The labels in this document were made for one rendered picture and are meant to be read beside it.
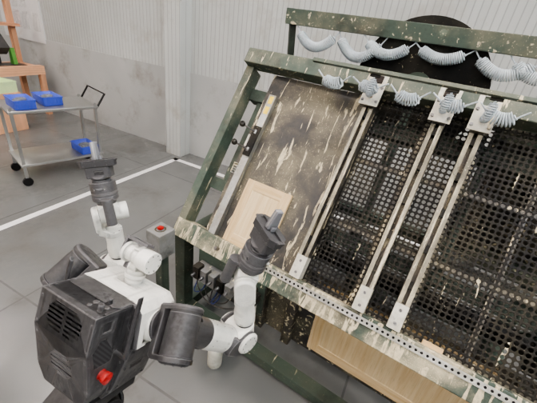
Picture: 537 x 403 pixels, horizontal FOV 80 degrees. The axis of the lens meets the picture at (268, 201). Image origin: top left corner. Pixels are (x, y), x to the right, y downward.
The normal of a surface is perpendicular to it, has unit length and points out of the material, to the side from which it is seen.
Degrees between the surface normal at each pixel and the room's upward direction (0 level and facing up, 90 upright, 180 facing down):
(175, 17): 90
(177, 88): 90
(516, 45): 90
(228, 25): 90
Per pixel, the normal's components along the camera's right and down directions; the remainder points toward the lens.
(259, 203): -0.38, -0.20
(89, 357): 0.88, 0.32
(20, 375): 0.13, -0.87
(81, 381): -0.42, 0.25
